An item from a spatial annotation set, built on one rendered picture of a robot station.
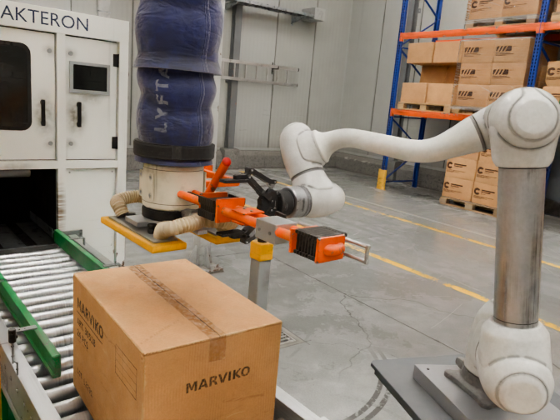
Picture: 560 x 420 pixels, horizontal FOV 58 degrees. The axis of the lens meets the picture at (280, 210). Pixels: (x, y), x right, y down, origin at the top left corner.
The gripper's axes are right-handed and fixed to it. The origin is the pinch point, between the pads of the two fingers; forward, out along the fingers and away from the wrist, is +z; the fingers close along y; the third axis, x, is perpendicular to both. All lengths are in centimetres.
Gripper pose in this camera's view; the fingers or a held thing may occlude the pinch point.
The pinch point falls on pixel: (224, 207)
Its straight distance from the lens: 127.3
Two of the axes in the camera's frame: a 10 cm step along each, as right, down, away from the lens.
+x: -6.5, -2.1, 7.3
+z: -7.6, 0.7, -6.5
